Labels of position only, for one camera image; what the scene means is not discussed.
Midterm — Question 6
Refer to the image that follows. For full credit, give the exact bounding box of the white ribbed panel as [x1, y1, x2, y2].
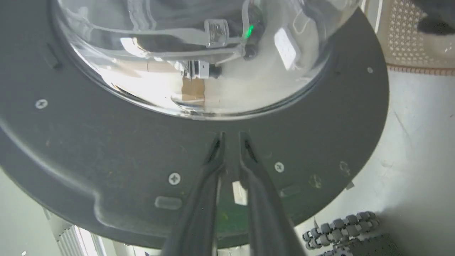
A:
[43, 208, 107, 256]

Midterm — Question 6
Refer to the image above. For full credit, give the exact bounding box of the beige perforated mat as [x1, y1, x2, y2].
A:
[363, 0, 455, 76]

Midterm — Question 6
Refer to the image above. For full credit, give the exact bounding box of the dark grey washing machine door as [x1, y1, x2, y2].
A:
[0, 0, 390, 249]

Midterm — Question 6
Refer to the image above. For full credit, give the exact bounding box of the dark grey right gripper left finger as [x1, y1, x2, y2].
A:
[160, 132, 226, 256]

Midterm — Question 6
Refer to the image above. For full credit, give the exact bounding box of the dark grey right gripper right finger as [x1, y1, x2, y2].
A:
[239, 132, 307, 256]

